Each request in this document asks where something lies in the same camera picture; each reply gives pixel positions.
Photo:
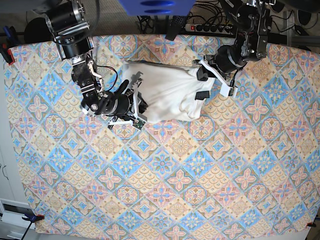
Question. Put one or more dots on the black orange clamp left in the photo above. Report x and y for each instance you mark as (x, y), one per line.
(31, 218)

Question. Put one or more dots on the black power strip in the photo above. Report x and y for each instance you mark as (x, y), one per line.
(211, 29)

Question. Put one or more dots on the white printed T-shirt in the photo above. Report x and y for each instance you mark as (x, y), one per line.
(169, 91)

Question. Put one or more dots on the blue red clamp upper left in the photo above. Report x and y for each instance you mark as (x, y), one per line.
(11, 41)

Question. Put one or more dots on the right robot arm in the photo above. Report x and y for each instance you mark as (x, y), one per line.
(72, 35)

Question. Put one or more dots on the black orange clamp right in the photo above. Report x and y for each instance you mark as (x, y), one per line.
(311, 225)

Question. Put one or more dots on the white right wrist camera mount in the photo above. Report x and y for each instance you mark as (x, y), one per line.
(126, 105)

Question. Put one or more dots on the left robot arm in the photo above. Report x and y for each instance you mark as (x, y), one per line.
(252, 21)

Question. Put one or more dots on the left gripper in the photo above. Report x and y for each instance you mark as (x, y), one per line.
(203, 74)

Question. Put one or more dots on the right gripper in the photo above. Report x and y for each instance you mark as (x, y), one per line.
(137, 105)

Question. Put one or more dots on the black round stool base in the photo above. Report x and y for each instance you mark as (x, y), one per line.
(37, 31)

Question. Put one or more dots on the white cabinet with handle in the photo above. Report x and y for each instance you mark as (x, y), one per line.
(11, 189)

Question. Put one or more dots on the black orange clamp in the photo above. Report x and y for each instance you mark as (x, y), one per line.
(311, 225)
(31, 218)

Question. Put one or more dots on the patterned pastel tablecloth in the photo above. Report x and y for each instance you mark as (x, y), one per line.
(249, 167)

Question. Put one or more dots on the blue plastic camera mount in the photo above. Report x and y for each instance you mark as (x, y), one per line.
(157, 7)

